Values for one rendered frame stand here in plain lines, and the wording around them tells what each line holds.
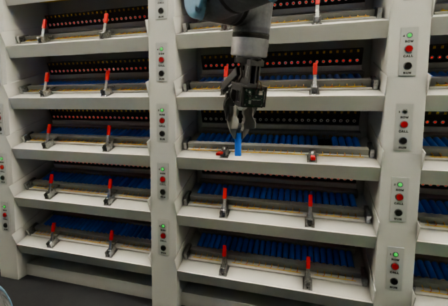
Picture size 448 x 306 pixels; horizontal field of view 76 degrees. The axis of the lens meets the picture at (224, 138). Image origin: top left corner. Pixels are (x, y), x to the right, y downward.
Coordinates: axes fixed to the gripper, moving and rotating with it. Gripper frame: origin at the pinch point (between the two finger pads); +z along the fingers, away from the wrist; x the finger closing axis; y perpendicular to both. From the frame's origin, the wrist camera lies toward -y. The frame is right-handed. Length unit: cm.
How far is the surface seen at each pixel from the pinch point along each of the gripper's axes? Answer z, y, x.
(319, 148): 4.1, 3.2, 25.7
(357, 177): 9.6, 12.9, 32.1
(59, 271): 69, -41, -54
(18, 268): 69, -48, -70
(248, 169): 13.1, -4.7, 6.8
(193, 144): 9.2, -19.7, -7.1
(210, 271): 49.2, -5.0, -2.9
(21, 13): -30, -74, -66
